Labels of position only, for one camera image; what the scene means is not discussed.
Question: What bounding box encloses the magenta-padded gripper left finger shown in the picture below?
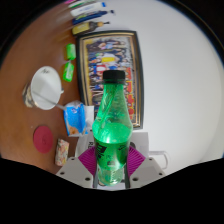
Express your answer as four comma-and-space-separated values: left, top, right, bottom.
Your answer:
55, 146, 100, 188

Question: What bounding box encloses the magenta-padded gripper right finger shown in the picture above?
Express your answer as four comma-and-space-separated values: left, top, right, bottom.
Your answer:
125, 144, 167, 188

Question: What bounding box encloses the green plastic drink bottle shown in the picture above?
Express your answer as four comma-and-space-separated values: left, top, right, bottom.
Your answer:
91, 70, 134, 185

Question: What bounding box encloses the floral patterned small pack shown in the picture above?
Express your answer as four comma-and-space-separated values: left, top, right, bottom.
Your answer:
54, 138, 71, 167

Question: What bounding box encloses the white paper gift bag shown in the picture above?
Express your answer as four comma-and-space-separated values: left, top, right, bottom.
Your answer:
75, 131, 169, 168

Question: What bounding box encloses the flat round red coaster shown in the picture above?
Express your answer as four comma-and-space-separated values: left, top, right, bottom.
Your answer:
32, 124, 55, 155

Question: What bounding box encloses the blue tissue pack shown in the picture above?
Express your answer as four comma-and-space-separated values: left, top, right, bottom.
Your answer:
63, 100, 95, 138

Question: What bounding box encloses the thin grey stirring stick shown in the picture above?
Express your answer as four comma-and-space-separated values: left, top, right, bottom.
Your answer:
32, 90, 68, 110

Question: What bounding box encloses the small green packet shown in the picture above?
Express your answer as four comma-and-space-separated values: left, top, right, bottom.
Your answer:
62, 61, 75, 83
65, 43, 77, 61

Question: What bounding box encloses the framed group photo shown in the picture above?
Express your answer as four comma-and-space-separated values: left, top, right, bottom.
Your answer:
75, 30, 145, 130

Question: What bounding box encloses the amber pump bottle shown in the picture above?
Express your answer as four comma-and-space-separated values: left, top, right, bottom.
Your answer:
71, 20, 110, 36

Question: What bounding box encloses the white tube bottle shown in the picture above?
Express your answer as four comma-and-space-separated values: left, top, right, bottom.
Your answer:
69, 1, 107, 18

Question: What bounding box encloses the green white toothpaste box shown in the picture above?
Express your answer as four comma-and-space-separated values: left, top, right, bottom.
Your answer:
75, 0, 99, 8

